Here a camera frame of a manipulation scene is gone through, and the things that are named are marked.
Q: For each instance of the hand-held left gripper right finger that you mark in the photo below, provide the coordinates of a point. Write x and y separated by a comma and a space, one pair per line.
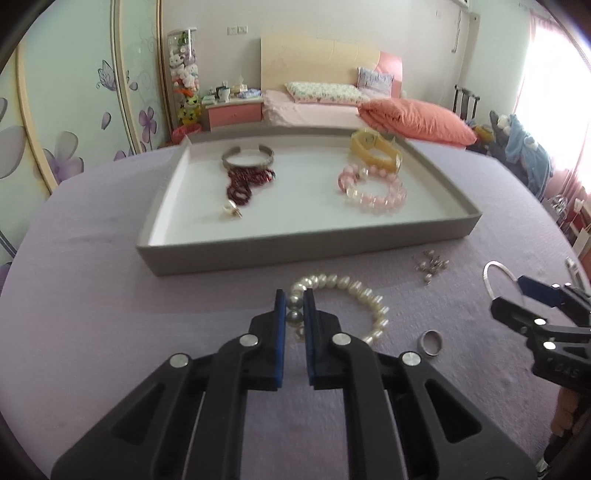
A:
310, 337

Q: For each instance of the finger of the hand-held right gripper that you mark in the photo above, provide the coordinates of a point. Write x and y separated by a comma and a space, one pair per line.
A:
512, 314
535, 290

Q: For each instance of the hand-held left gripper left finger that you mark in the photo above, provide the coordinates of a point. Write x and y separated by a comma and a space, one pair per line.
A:
279, 337

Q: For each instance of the thin silver bangle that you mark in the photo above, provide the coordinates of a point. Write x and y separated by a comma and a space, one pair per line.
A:
486, 277

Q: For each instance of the grey shallow tray box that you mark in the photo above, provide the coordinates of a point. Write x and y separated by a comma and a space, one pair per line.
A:
300, 258

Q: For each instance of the pearl drop earring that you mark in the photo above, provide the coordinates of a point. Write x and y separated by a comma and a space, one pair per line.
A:
229, 210

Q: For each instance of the yellow wrist watch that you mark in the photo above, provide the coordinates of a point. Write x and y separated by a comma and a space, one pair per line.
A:
369, 154

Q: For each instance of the person's right hand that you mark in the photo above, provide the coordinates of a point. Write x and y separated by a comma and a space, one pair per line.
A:
565, 410

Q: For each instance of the cluster of small silver earrings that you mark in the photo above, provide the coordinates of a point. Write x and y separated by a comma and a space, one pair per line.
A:
427, 265

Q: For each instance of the blue plush garment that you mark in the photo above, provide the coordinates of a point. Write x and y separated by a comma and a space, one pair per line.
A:
526, 152

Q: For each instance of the yellow and red bundle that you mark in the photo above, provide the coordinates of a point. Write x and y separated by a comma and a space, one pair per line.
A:
482, 133

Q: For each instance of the purple quilted cover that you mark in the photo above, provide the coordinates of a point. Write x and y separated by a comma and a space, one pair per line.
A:
92, 300

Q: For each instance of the dark wooden chair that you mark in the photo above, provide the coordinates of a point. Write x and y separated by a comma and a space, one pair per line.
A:
461, 101

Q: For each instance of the pink curtain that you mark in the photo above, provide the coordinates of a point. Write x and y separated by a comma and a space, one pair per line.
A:
521, 87

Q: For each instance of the coral pink pillow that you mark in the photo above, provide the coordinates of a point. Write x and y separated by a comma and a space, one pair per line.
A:
415, 120

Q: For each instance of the pink bed sheet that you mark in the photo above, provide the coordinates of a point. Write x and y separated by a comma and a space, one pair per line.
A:
300, 115

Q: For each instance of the pink nightstand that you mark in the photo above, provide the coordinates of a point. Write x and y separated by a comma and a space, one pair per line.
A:
231, 115

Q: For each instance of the floral white pillow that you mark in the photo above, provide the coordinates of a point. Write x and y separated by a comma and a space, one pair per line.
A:
323, 92

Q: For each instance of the white mug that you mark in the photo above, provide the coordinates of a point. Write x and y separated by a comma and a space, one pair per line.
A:
225, 93

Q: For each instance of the small lavender pillow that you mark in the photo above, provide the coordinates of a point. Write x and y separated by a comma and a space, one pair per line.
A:
374, 79

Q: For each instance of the white air conditioner pipe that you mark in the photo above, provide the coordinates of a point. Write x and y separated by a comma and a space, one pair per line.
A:
458, 32

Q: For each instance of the clear tube of plush toys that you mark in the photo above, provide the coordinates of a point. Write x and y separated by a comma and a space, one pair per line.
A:
184, 78

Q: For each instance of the beige and pink headboard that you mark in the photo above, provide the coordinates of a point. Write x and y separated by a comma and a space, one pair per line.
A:
314, 60

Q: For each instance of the white air conditioner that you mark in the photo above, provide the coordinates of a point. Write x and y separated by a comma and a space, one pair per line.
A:
461, 2

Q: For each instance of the floral glass sliding wardrobe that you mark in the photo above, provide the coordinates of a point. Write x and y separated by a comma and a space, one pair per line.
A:
69, 92

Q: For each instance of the white wall socket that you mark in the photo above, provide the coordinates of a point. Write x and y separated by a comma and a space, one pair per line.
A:
237, 30

